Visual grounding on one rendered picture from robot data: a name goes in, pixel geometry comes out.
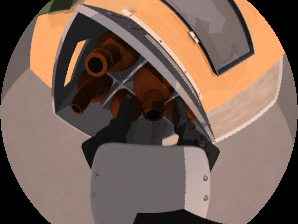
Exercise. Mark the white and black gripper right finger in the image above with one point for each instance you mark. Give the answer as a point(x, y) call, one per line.
point(191, 136)

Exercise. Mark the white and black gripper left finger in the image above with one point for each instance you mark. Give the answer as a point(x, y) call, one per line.
point(114, 132)

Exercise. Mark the dark grey crate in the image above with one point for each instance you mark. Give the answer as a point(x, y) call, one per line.
point(98, 115)

